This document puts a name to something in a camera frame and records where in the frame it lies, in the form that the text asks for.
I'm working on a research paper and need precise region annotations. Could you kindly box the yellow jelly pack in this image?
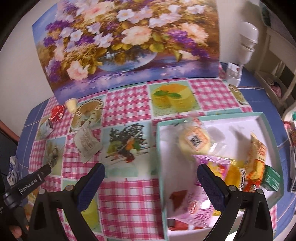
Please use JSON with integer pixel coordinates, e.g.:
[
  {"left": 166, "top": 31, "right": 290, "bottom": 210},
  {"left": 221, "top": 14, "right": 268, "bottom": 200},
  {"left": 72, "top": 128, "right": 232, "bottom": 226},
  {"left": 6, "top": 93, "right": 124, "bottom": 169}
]
[{"left": 207, "top": 158, "right": 246, "bottom": 191}]

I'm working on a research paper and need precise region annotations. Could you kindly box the purple swiss roll pack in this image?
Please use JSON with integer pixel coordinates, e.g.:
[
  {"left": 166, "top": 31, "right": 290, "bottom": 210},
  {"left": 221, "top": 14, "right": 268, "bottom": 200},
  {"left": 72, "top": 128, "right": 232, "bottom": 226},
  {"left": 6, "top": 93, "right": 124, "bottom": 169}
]
[{"left": 169, "top": 155, "right": 228, "bottom": 231}]

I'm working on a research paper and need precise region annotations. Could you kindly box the dark green snack pack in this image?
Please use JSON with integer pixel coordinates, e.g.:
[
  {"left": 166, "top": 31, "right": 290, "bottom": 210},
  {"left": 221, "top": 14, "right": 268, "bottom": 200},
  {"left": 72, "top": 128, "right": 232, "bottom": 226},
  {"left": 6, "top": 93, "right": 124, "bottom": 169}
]
[{"left": 261, "top": 165, "right": 281, "bottom": 192}]

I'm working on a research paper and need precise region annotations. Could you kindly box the orange bread pack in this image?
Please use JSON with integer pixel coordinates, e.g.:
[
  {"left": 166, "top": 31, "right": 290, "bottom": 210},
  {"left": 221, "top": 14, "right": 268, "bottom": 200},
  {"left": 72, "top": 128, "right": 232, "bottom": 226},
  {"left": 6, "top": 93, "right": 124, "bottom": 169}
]
[{"left": 243, "top": 133, "right": 267, "bottom": 192}]

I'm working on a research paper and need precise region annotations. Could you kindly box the red snack pack white label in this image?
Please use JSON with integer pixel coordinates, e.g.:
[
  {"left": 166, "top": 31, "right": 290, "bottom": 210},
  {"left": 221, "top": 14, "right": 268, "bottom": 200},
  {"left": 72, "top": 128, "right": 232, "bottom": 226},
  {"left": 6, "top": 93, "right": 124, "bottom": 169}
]
[{"left": 168, "top": 189, "right": 193, "bottom": 231}]

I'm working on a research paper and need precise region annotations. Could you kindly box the round bread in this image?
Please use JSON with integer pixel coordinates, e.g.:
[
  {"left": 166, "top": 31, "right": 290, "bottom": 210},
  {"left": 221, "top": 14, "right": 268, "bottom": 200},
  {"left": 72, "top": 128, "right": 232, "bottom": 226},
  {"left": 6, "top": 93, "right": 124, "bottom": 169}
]
[{"left": 178, "top": 119, "right": 226, "bottom": 162}]

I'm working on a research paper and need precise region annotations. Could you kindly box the light green wafer pack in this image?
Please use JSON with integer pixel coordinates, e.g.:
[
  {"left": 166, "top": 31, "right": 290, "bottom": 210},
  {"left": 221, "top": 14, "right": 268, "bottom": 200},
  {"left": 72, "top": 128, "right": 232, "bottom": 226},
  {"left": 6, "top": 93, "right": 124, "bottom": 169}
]
[{"left": 39, "top": 118, "right": 54, "bottom": 139}]

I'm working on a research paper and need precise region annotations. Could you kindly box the beige paper snack pack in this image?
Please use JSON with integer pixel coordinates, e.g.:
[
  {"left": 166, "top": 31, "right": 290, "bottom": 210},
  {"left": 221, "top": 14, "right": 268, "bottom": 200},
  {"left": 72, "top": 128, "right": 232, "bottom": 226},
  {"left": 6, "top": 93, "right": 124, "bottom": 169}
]
[{"left": 74, "top": 127, "right": 102, "bottom": 163}]

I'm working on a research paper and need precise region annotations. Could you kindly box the red Kiss candy pack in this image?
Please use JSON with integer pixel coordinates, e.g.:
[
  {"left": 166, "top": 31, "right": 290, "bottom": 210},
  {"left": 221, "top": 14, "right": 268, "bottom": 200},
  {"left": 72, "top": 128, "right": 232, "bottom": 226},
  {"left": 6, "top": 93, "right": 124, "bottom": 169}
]
[{"left": 50, "top": 105, "right": 65, "bottom": 122}]

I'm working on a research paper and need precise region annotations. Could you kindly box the yellow pudding cup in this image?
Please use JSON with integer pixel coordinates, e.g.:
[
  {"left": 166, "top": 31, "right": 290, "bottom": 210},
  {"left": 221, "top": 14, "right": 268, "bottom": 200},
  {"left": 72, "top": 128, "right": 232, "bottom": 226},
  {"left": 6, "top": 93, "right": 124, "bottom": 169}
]
[{"left": 65, "top": 98, "right": 77, "bottom": 114}]

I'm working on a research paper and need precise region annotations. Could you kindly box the person's hand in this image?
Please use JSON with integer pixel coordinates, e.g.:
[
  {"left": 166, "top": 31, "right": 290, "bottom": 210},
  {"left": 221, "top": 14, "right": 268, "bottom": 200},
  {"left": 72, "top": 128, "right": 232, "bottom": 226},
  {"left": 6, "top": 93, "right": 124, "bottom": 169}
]
[{"left": 9, "top": 225, "right": 22, "bottom": 238}]

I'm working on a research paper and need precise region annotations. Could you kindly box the white teal tray box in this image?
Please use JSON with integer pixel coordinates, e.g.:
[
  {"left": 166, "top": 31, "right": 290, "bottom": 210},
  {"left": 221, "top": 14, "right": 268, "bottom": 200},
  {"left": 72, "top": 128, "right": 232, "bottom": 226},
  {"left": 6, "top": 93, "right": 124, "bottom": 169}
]
[{"left": 155, "top": 112, "right": 285, "bottom": 241}]

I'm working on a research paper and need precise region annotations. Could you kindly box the clutter of colourful items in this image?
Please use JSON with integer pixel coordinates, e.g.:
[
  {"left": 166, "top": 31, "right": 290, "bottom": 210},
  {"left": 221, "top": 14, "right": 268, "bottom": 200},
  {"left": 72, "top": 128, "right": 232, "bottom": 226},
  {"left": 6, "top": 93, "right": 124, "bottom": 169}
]
[{"left": 283, "top": 109, "right": 295, "bottom": 193}]

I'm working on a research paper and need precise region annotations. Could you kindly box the pink checkered tablecloth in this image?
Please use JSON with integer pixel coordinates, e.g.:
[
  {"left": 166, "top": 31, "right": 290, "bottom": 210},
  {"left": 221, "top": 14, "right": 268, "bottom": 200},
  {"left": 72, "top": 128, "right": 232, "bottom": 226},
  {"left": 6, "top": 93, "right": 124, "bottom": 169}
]
[{"left": 16, "top": 64, "right": 289, "bottom": 240}]

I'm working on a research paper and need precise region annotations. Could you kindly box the white power adapter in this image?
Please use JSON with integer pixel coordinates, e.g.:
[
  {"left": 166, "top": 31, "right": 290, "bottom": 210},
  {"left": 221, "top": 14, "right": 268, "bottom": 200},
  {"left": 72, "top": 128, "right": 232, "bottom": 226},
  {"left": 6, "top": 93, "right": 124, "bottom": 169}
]
[{"left": 225, "top": 62, "right": 242, "bottom": 87}]

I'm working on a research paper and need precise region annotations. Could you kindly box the white shelf unit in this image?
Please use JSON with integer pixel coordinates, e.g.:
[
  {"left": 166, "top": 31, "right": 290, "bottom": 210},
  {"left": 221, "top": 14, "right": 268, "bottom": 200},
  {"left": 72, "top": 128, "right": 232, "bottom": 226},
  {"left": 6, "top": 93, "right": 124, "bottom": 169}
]
[{"left": 254, "top": 27, "right": 295, "bottom": 114}]

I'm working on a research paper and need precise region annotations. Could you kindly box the white lamp bulb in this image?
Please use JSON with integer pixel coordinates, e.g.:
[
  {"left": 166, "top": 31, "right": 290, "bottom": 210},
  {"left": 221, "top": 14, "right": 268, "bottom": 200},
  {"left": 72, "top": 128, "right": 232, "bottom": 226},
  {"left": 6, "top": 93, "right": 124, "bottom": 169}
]
[{"left": 238, "top": 22, "right": 259, "bottom": 66}]

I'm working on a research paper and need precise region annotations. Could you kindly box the flower painting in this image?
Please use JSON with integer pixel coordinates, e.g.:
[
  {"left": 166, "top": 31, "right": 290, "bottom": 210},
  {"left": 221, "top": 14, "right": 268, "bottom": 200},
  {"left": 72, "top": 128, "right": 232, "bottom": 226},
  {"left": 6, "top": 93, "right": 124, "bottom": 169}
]
[{"left": 32, "top": 1, "right": 219, "bottom": 104}]

